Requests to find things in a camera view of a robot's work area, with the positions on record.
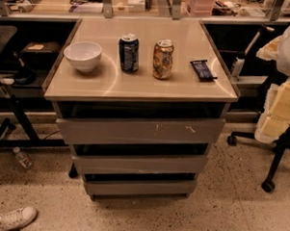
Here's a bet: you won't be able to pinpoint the grey drawer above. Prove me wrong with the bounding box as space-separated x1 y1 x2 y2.
84 180 196 196
72 155 207 174
57 118 224 144

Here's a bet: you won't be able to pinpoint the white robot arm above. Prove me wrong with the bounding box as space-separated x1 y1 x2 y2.
254 26 290 143

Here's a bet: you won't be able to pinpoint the grey drawer cabinet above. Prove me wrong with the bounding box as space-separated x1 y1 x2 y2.
38 12 244 207

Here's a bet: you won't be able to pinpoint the grey top drawer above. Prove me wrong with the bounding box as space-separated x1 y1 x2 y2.
57 118 224 144

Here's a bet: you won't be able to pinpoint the grey bottom drawer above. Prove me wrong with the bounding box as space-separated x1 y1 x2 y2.
84 180 196 196

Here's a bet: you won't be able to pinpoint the gold soda can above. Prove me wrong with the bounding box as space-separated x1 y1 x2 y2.
152 39 174 80

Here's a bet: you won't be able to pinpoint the dark blue soda can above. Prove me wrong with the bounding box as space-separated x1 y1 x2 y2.
119 33 140 72

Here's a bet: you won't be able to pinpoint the dark blue snack bar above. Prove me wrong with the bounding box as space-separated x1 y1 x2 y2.
191 60 216 82

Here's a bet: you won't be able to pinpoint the white bowl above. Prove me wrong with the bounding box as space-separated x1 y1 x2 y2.
64 41 103 72

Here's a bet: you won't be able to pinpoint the dark box with label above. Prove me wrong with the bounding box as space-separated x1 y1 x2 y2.
20 41 61 62

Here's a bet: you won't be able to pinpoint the pink stacked boxes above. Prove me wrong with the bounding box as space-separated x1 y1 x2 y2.
185 0 215 17

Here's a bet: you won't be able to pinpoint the black joystick device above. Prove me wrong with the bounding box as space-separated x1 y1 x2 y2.
13 52 36 86

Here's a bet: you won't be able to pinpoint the plastic water bottle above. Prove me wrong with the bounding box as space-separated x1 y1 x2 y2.
13 146 33 168

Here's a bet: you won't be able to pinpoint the black office chair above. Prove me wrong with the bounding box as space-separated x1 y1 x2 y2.
224 115 290 194

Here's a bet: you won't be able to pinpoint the white sneaker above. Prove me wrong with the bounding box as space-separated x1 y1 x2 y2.
0 207 38 231

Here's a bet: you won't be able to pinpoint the black desk frame left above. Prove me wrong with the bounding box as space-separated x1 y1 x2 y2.
0 24 74 176

